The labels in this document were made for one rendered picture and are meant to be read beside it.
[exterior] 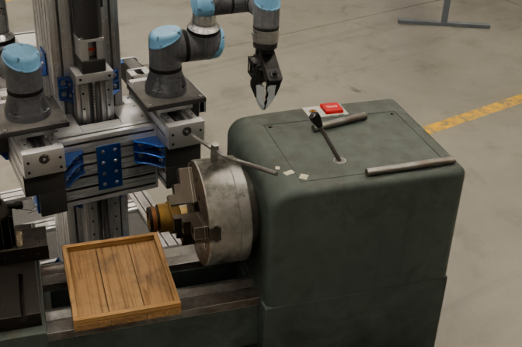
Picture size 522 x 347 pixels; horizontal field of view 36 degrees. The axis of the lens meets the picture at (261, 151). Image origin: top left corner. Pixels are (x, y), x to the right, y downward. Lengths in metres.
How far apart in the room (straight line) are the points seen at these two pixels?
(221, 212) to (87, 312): 0.48
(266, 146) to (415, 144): 0.45
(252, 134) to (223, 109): 2.98
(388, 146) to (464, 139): 2.90
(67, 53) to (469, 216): 2.50
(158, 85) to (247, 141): 0.57
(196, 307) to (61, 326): 0.38
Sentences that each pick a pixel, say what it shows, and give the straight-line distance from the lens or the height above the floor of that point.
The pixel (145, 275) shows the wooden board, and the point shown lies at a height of 0.89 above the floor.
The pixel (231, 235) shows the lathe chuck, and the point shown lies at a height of 1.10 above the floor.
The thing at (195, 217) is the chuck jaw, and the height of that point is 1.11.
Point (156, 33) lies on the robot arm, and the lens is 2.81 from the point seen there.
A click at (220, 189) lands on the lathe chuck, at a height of 1.21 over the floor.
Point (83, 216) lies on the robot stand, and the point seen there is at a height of 0.64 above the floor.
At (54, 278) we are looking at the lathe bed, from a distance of 2.50.
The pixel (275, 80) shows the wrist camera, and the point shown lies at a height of 1.47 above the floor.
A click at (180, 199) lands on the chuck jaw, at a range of 2.34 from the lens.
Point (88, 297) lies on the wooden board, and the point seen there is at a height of 0.89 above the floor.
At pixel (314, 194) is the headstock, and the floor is 1.24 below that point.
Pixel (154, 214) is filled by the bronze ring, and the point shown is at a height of 1.11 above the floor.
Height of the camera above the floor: 2.39
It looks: 29 degrees down
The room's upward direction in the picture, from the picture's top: 3 degrees clockwise
